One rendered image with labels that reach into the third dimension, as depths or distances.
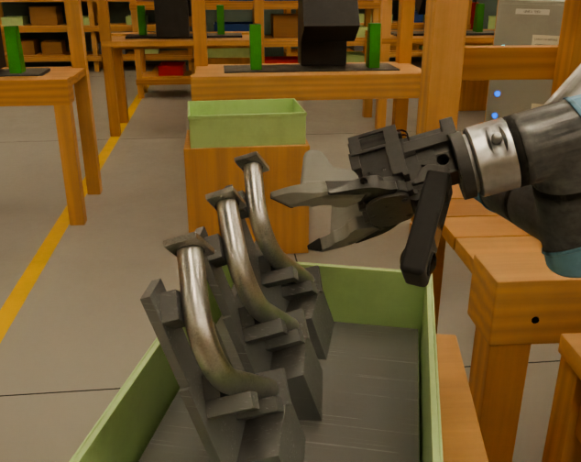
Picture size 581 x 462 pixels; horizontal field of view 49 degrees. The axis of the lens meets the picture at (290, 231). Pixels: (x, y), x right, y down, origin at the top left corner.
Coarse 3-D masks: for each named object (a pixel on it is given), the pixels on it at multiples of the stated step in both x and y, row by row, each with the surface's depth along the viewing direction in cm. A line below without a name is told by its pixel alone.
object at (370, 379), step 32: (352, 352) 114; (384, 352) 114; (416, 352) 114; (352, 384) 105; (384, 384) 105; (416, 384) 105; (352, 416) 97; (384, 416) 97; (416, 416) 97; (160, 448) 91; (192, 448) 91; (320, 448) 91; (352, 448) 91; (384, 448) 91; (416, 448) 91
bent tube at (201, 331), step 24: (168, 240) 71; (192, 240) 71; (192, 264) 71; (192, 288) 70; (192, 312) 69; (192, 336) 68; (216, 336) 70; (216, 360) 69; (216, 384) 71; (240, 384) 73; (264, 384) 82
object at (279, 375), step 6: (264, 372) 89; (270, 372) 89; (276, 372) 89; (282, 372) 89; (270, 378) 89; (276, 378) 89; (282, 378) 88; (282, 384) 88; (282, 390) 88; (288, 390) 88; (282, 396) 88; (288, 396) 88; (282, 402) 87; (288, 402) 87
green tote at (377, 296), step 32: (352, 288) 121; (384, 288) 120; (416, 288) 119; (352, 320) 124; (384, 320) 123; (416, 320) 121; (160, 352) 96; (128, 384) 86; (160, 384) 97; (128, 416) 86; (160, 416) 98; (96, 448) 77; (128, 448) 86
